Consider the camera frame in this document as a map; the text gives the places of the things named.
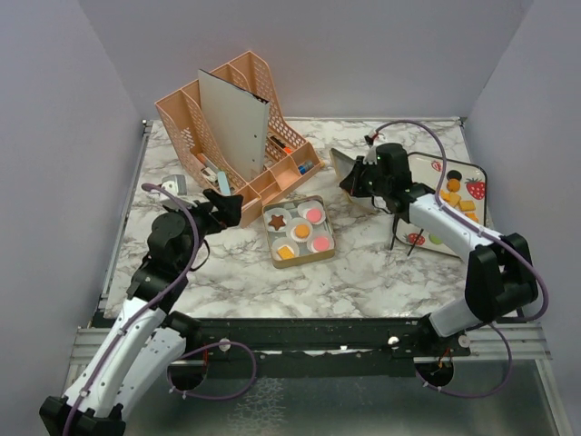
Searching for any white correction tape dispenser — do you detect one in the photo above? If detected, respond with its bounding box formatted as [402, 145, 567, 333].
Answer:
[201, 167, 218, 184]

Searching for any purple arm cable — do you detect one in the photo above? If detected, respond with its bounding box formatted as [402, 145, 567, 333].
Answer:
[362, 119, 553, 400]
[61, 183, 258, 436]

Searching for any orange black marker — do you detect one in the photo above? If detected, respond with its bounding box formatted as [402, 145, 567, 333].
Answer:
[269, 134, 292, 154]

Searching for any grey blue glue stick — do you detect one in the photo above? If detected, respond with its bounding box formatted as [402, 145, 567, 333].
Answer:
[298, 160, 314, 175]

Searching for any black metal base rail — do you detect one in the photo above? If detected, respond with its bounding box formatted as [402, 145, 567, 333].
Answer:
[169, 318, 470, 382]

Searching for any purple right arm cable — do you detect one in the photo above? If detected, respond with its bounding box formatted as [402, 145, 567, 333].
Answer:
[362, 119, 553, 400]

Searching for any orange round cookie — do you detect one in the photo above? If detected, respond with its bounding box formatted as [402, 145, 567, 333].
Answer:
[447, 179, 461, 193]
[293, 223, 310, 241]

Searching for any brown star cookie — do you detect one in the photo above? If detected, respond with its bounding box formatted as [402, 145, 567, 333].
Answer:
[268, 214, 286, 232]

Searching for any light blue eraser case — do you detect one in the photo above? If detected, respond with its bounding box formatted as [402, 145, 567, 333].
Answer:
[217, 171, 231, 196]

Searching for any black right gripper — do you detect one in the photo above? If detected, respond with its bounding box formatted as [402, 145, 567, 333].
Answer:
[340, 156, 390, 198]

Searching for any gold square cookie tin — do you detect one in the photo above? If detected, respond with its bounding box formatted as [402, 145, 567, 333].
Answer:
[261, 195, 336, 269]

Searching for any orange fish cookie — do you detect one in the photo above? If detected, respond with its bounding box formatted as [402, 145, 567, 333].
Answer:
[466, 213, 479, 223]

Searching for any white paper cupcake liner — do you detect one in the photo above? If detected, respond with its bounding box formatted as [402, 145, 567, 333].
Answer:
[307, 232, 334, 253]
[271, 237, 300, 262]
[287, 217, 313, 243]
[264, 208, 291, 233]
[297, 200, 326, 225]

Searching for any black sandwich cookie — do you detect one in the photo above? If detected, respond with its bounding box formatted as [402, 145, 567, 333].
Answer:
[447, 170, 462, 181]

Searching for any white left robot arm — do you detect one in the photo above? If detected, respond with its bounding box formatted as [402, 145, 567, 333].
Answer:
[39, 189, 243, 435]

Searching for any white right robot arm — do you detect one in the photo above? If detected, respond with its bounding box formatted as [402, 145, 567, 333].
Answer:
[340, 144, 539, 355]

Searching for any green round macaron cookie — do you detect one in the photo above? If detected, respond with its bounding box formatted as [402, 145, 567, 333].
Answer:
[428, 234, 442, 244]

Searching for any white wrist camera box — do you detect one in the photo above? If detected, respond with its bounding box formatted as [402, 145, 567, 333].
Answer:
[160, 174, 188, 199]

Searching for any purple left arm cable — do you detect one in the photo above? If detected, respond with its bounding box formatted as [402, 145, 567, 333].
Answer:
[61, 183, 258, 436]

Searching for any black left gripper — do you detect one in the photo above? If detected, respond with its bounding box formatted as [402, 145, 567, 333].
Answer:
[168, 188, 243, 272]

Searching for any grey document folder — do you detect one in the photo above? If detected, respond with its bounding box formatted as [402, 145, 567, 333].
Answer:
[198, 69, 271, 182]

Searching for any peach plastic file organizer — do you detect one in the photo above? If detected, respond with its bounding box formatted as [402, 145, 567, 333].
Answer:
[155, 51, 324, 227]

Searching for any pink round macaron cookie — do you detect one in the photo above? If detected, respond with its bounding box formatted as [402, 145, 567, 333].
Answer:
[306, 208, 322, 223]
[312, 236, 330, 253]

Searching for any strawberry pattern serving tray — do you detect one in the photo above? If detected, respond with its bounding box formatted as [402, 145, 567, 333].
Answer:
[393, 152, 487, 256]

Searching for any yellow square biscuit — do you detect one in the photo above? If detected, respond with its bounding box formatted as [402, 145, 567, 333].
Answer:
[277, 244, 295, 261]
[458, 200, 476, 213]
[448, 193, 462, 208]

